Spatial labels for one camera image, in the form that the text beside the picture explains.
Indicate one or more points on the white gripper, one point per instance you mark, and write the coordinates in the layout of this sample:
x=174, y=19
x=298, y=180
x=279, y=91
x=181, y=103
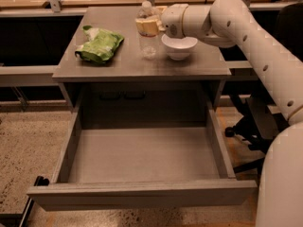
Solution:
x=171, y=20

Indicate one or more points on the clear plastic water bottle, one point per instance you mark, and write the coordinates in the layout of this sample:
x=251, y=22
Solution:
x=148, y=45

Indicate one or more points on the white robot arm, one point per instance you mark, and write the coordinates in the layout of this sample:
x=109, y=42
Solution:
x=229, y=22

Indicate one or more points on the grey cabinet counter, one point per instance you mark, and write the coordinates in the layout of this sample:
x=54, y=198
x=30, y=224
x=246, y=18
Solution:
x=127, y=65

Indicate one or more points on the grey open top drawer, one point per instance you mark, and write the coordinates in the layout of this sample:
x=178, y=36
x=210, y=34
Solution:
x=164, y=150

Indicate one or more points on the white ceramic bowl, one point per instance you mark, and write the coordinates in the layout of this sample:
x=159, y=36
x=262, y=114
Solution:
x=178, y=49

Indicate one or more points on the green chip bag left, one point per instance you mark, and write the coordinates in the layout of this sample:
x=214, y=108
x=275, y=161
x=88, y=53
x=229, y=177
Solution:
x=101, y=45

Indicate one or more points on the black office chair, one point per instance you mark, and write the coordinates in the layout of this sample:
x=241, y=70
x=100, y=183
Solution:
x=259, y=126

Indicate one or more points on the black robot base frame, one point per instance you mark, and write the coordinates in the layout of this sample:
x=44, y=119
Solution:
x=20, y=220

